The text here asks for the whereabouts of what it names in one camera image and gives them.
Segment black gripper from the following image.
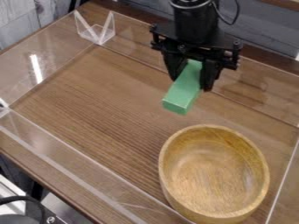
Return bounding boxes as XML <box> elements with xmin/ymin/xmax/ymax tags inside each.
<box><xmin>149</xmin><ymin>0</ymin><xmax>241</xmax><ymax>92</ymax></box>

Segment green rectangular block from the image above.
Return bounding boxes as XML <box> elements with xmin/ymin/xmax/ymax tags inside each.
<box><xmin>162</xmin><ymin>59</ymin><xmax>201</xmax><ymax>115</ymax></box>

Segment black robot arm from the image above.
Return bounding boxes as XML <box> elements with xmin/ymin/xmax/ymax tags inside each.
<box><xmin>149</xmin><ymin>0</ymin><xmax>242</xmax><ymax>92</ymax></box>

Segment brown wooden bowl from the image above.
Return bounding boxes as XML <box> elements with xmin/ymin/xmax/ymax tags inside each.
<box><xmin>157</xmin><ymin>124</ymin><xmax>269</xmax><ymax>224</ymax></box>

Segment clear acrylic tray wall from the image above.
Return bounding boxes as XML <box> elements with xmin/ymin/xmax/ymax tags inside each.
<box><xmin>0</xmin><ymin>8</ymin><xmax>299</xmax><ymax>224</ymax></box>

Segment black cable bottom left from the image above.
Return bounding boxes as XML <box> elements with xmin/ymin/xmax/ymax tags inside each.
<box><xmin>0</xmin><ymin>195</ymin><xmax>46</xmax><ymax>224</ymax></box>

